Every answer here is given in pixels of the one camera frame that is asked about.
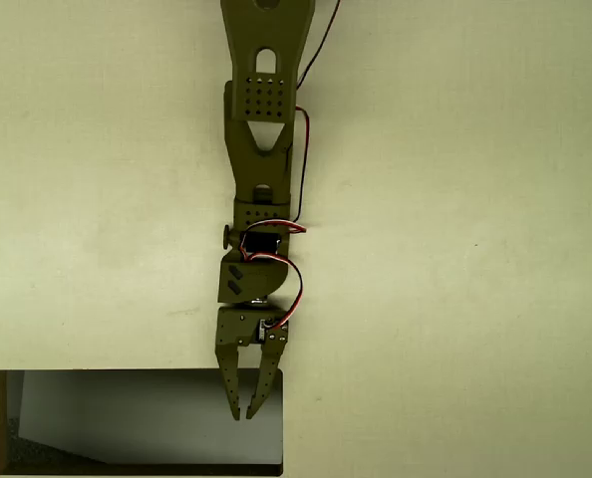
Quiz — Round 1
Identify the red and black arm cable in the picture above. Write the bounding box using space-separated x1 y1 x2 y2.
286 0 342 225

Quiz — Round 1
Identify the red white black servo cable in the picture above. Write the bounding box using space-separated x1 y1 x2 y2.
238 218 309 334

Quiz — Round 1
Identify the dark rectangular bin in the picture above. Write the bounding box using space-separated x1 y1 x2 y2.
0 367 285 478

